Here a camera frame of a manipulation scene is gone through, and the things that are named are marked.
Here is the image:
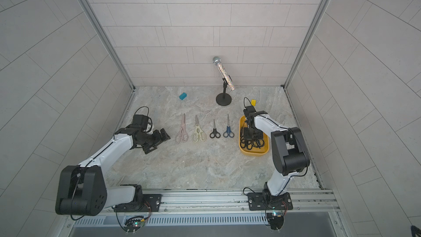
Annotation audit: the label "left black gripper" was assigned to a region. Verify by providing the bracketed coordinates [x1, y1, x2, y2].
[138, 127, 172, 153]

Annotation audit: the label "large black scissors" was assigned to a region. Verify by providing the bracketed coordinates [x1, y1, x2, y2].
[240, 127, 253, 150]

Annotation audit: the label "yellow storage tray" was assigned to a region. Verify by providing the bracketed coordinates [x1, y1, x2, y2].
[239, 116, 270, 156]

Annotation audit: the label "blue handled scissors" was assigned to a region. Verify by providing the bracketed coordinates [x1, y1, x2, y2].
[223, 115, 235, 138]

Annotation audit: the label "pink scissors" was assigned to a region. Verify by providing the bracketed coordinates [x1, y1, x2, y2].
[175, 114, 189, 144]

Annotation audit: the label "small black scissors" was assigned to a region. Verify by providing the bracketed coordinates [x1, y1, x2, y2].
[209, 120, 221, 139]

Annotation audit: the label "cream kitchen scissors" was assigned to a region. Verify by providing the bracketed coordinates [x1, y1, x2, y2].
[192, 115, 206, 142]

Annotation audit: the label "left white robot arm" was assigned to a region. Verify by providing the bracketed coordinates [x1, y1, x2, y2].
[55, 126, 171, 216]

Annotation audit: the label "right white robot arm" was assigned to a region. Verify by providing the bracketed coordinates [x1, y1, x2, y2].
[243, 106, 310, 204]

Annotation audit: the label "black scissors in tray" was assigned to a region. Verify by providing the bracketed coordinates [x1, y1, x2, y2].
[252, 139, 265, 148]

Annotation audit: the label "black microphone stand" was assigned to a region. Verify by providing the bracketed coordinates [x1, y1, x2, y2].
[216, 79, 232, 106]

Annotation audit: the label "teal small block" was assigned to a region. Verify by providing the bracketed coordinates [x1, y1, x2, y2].
[179, 93, 187, 100]

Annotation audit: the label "glitter microphone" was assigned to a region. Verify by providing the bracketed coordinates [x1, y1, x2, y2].
[213, 57, 235, 91]

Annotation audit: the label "left controller board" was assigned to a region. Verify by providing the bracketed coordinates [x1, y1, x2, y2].
[124, 216, 146, 235]

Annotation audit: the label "controller board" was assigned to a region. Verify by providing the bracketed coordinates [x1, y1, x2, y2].
[265, 212, 285, 230]
[124, 216, 146, 235]

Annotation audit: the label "right controller board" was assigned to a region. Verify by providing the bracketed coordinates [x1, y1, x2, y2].
[265, 212, 285, 230]

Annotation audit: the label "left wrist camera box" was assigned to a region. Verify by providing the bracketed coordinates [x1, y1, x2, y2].
[132, 114, 151, 132]

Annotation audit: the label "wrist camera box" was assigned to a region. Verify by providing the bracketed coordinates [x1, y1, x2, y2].
[243, 105, 258, 120]
[132, 114, 151, 132]

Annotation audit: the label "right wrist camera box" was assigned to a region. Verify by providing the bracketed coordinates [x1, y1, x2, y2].
[243, 105, 258, 120]

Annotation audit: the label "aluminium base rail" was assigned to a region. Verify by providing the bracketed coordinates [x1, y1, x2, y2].
[98, 189, 339, 227]

